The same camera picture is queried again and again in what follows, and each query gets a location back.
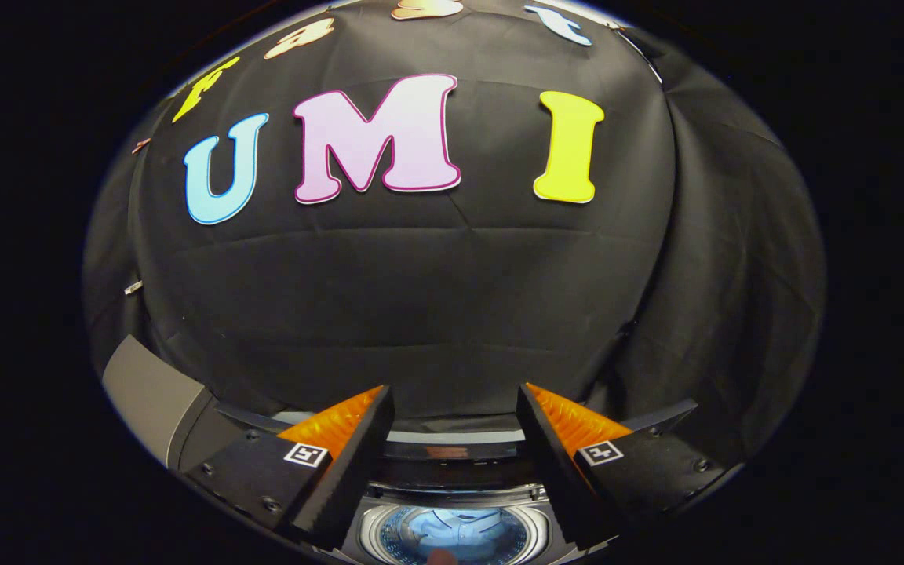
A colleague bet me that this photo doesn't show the grey washing machine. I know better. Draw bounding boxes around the grey washing machine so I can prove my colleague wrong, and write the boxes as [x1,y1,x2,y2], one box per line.
[334,458,580,565]

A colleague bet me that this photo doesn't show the dark washing machine lid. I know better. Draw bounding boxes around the dark washing machine lid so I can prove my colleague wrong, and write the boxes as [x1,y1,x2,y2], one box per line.
[215,398,698,461]

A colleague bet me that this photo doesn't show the black backdrop cloth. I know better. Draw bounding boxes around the black backdrop cloth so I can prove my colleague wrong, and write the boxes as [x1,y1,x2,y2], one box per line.
[83,0,827,472]

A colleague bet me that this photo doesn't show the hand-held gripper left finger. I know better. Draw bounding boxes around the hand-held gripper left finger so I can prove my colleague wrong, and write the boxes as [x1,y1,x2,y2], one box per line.
[183,385,396,552]

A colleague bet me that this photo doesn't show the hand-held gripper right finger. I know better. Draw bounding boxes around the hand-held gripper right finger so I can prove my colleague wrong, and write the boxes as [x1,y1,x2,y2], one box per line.
[516,382,735,550]

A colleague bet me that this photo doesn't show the light blue polo shirt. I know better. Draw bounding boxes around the light blue polo shirt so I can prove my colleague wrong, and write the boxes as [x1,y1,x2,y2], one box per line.
[401,508,528,565]

